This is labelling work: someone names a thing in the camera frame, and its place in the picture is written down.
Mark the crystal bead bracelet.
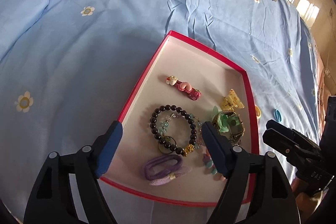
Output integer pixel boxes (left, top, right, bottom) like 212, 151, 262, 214
156, 112, 207, 151

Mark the pink cartoon hair clip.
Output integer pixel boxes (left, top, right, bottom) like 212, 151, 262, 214
166, 76, 202, 101

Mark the green hair tie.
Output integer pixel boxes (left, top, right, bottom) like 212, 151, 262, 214
211, 105, 238, 134

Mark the yellow floral claw clip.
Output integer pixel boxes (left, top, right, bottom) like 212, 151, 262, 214
220, 89, 245, 111

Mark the gold wrist watch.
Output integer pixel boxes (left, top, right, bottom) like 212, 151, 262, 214
211, 111, 245, 145

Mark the blue floral bed sheet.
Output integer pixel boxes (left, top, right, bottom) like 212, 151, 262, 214
1, 0, 319, 219

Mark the pastel candy bead bracelet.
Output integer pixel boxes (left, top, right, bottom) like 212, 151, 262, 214
202, 147, 227, 181

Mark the red shallow box tray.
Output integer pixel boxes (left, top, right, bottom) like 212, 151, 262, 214
102, 31, 259, 207

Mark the black bead bracelet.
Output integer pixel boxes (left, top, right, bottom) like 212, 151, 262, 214
149, 104, 198, 158

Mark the person's right hand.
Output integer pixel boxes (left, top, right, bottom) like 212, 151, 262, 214
291, 178, 328, 223

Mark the purple hair tie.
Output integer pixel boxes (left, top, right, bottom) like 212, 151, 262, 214
142, 154, 194, 186

